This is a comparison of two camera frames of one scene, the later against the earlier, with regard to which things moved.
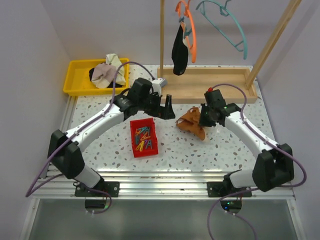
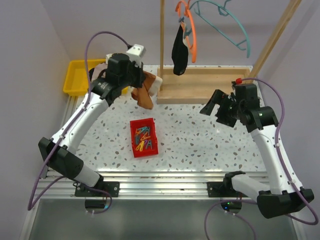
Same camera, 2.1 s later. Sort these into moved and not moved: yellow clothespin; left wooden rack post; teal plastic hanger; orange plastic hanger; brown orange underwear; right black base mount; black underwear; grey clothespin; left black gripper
Moved: brown orange underwear; teal plastic hanger; left black gripper
Not moved: black underwear; yellow clothespin; right black base mount; orange plastic hanger; grey clothespin; left wooden rack post
